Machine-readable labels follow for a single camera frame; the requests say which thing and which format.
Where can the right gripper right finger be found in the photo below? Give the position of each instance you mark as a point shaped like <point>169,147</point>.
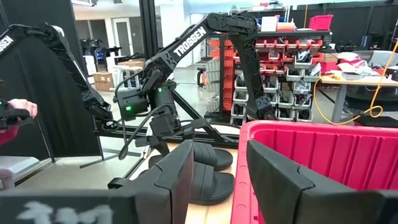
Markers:
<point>280,186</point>

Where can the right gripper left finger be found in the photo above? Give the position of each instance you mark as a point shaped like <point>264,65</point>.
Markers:
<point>161,193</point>

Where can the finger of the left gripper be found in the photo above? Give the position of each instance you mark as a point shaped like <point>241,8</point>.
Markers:
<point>155,141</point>
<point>196,129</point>

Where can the black slide sandal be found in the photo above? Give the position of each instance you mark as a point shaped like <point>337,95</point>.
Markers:
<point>214,155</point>
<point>214,186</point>

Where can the person's forearm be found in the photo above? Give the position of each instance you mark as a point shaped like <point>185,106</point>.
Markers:
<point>6,137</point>

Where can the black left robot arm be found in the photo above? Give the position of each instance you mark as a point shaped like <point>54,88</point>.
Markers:
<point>192,40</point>

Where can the parts bin shelf rack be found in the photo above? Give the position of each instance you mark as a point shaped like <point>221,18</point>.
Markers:
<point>224,77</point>

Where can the red plastic bin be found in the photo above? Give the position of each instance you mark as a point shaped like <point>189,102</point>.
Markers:
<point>342,155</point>

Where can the small red bin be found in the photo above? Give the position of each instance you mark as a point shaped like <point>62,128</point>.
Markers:
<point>321,22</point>

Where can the white stool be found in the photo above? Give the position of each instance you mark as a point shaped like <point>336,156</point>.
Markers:
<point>129,73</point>

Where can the cardboard box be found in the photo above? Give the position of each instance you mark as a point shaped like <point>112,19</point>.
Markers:
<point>103,81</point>

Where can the grey door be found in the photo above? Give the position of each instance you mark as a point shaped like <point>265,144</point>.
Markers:
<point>122,37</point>

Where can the workbench with clutter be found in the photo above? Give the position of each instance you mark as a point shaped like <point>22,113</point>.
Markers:
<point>314,96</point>

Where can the white box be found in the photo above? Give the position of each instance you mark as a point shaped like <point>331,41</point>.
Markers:
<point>269,24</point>

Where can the light wood work table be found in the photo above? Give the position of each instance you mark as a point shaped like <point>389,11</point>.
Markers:
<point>357,81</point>

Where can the black curtain panel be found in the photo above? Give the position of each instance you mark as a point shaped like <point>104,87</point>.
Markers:
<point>37,77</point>

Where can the person's hand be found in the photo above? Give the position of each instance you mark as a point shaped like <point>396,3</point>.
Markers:
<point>23,105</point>

